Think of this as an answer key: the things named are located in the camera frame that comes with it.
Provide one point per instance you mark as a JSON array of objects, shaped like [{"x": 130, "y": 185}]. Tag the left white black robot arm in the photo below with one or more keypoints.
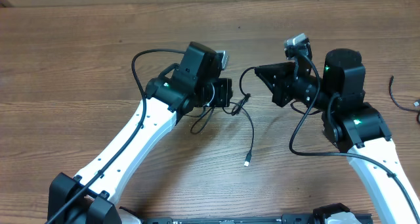
[{"x": 93, "y": 193}]

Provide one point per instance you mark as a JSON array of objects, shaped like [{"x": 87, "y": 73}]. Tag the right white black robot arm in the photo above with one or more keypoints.
[{"x": 359, "y": 131}]

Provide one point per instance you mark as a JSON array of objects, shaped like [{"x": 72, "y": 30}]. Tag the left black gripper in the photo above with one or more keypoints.
[{"x": 225, "y": 91}]

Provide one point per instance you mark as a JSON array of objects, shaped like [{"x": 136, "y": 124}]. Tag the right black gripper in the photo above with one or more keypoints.
[{"x": 280, "y": 85}]

